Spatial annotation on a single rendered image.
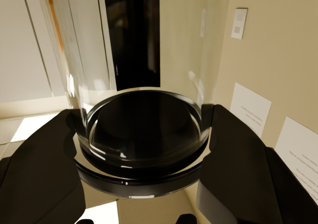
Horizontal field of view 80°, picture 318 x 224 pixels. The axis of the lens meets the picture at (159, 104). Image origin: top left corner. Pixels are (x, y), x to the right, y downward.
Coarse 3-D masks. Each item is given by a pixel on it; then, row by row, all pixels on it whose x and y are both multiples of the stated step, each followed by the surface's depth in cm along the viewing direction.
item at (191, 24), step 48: (48, 0) 7; (96, 0) 6; (144, 0) 6; (192, 0) 7; (96, 48) 7; (144, 48) 7; (192, 48) 8; (96, 96) 8; (144, 96) 8; (192, 96) 9; (96, 144) 10; (144, 144) 9; (192, 144) 10
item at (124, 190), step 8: (200, 168) 10; (80, 176) 11; (88, 176) 10; (192, 176) 10; (96, 184) 10; (104, 184) 10; (112, 184) 9; (160, 184) 9; (168, 184) 10; (176, 184) 10; (184, 184) 10; (112, 192) 10; (120, 192) 10; (128, 192) 10; (136, 192) 9; (144, 192) 10; (152, 192) 10; (160, 192) 10
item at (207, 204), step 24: (216, 120) 11; (240, 120) 11; (216, 144) 9; (240, 144) 9; (264, 144) 9; (216, 168) 8; (240, 168) 8; (264, 168) 8; (216, 192) 7; (240, 192) 7; (264, 192) 7; (216, 216) 7; (240, 216) 6; (264, 216) 6
